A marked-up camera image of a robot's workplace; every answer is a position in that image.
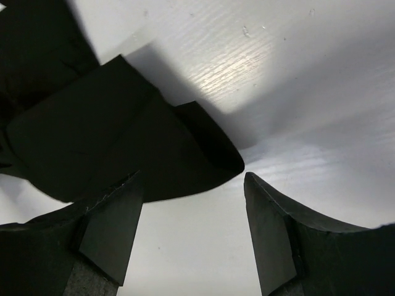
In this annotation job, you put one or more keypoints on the black long sleeve shirt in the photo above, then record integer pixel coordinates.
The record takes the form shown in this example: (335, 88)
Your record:
(74, 127)

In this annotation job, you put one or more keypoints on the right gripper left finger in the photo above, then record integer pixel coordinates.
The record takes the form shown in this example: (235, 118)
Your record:
(81, 249)

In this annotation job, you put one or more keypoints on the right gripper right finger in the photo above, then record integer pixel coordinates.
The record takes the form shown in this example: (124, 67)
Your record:
(300, 251)

